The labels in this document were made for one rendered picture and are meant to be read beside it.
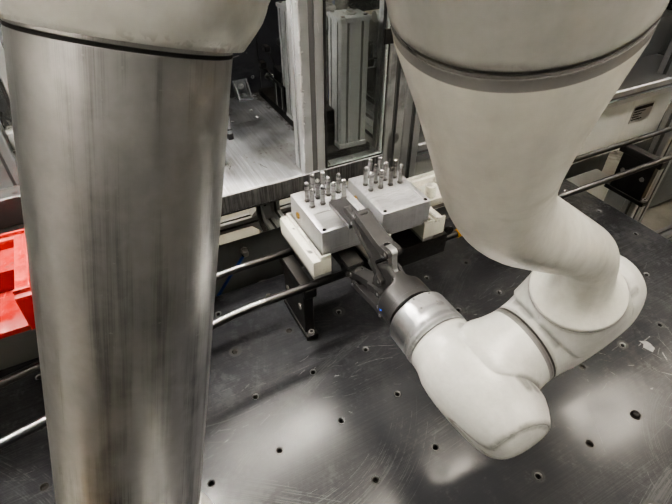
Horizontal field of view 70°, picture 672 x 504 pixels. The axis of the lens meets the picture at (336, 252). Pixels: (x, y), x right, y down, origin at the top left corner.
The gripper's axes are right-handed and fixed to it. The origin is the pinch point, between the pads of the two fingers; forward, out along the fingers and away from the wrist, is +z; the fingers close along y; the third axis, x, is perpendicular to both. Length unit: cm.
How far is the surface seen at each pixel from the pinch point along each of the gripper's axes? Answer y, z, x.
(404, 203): 2.1, -0.5, -11.4
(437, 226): -3.8, -2.5, -17.8
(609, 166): -94, 85, -220
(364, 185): 2.3, 7.2, -8.0
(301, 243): -2.5, 3.0, 6.5
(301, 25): 26.8, 19.1, -2.3
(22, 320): 1.8, 0.8, 46.9
